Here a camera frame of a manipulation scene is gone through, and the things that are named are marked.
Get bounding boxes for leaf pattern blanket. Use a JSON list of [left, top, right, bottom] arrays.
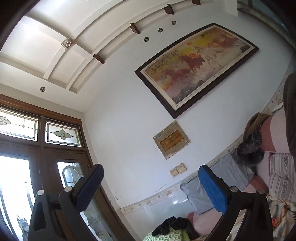
[[227, 195, 295, 240]]

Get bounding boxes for wall plaque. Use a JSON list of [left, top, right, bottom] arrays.
[[153, 121, 191, 160]]

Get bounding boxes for framed horse painting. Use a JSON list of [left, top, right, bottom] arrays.
[[135, 23, 259, 118]]

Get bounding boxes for dark fur garment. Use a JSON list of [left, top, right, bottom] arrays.
[[236, 130, 264, 166]]

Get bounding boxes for grey pillow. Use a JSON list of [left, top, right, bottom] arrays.
[[180, 153, 254, 214]]

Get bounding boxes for black garment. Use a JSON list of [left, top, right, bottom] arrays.
[[152, 216, 200, 240]]

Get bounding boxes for pink sofa backrest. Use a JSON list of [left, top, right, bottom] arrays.
[[260, 108, 290, 153]]

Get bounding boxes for olive green garment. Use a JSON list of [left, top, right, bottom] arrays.
[[243, 113, 271, 141]]

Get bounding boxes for striped floral cushion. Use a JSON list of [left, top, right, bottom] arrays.
[[269, 153, 295, 204]]

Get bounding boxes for green patterned pillow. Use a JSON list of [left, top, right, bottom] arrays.
[[143, 227, 190, 241]]

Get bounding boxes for wooden glazed door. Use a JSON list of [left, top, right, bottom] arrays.
[[1, 95, 132, 240]]

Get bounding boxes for pink quilted sofa cushion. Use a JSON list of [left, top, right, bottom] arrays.
[[187, 176, 269, 237]]

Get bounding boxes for beige wall switch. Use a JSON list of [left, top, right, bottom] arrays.
[[170, 163, 187, 177]]

